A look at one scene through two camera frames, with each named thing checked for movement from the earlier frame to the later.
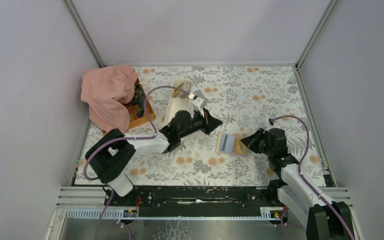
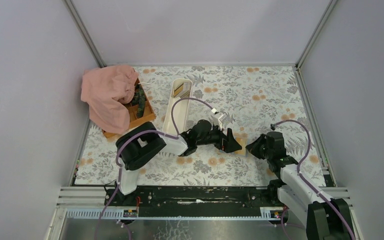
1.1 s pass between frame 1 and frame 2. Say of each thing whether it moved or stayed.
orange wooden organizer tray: stayed
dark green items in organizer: stayed
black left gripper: moved
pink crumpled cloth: stayed
